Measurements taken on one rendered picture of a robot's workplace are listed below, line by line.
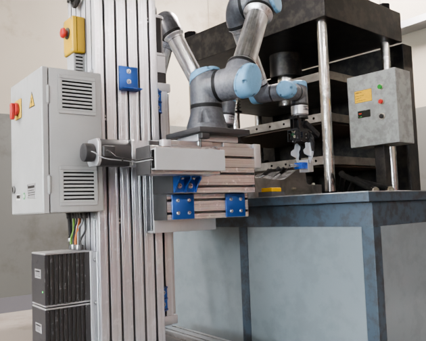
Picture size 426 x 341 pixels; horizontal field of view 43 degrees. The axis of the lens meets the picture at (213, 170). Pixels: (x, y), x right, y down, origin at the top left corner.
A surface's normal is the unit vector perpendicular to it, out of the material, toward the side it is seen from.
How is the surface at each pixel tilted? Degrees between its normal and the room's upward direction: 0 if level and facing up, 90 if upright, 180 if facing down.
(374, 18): 90
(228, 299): 90
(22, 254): 90
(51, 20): 90
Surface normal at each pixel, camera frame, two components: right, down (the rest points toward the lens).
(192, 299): -0.75, -0.02
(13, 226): 0.59, -0.08
